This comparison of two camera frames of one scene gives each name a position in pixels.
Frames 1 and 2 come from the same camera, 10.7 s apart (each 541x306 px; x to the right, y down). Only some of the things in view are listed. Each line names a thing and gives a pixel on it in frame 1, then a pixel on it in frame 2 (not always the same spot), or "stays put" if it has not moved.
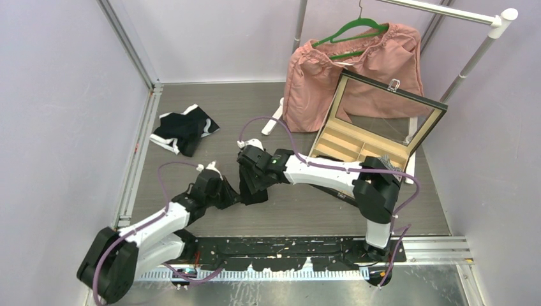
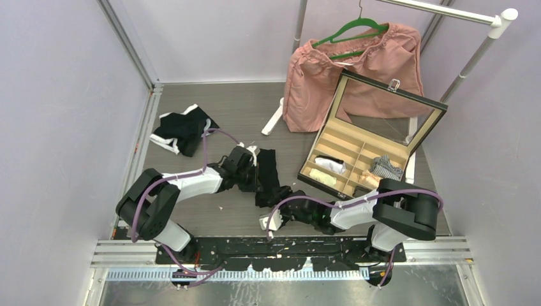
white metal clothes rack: (497, 25) stays put
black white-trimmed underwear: (180, 133) stays put
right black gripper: (254, 184) -> (285, 218)
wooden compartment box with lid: (367, 118) stays put
